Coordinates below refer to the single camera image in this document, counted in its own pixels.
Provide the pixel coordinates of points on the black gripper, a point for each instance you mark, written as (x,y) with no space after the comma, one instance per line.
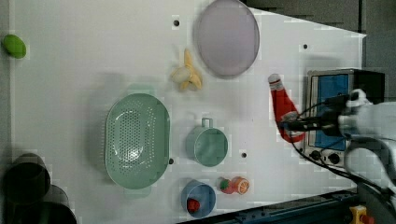
(326,118)

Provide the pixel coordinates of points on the red ketchup bottle toy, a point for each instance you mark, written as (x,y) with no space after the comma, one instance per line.
(284,109)

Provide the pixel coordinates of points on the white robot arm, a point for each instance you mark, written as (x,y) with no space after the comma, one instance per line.
(364,126)

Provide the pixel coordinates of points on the green oval strainer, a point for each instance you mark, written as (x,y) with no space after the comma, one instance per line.
(137,143)

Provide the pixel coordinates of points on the toaster oven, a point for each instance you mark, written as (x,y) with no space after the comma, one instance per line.
(321,85)

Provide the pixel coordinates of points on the orange slice toy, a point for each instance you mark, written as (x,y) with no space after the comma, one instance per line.
(240,185)

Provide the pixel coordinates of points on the strawberry toy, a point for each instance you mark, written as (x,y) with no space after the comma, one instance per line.
(226,186)

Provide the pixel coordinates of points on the green mug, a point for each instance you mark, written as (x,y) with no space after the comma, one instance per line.
(206,144)

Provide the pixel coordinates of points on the yellow red emergency button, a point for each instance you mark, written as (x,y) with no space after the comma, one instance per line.
(359,215)

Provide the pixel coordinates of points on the lilac round plate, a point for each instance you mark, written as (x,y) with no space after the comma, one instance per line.
(227,37)

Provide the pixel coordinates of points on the peeled banana toy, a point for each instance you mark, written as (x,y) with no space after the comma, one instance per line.
(187,74)

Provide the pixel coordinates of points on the blue cup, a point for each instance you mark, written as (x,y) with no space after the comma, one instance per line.
(201,192)

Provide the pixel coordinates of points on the red tomato toy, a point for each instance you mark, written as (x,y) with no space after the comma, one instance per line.
(192,205)

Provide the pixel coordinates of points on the green lime toy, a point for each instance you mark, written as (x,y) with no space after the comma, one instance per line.
(14,46)

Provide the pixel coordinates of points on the blue metal frame rail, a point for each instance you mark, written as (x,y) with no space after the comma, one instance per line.
(329,208)

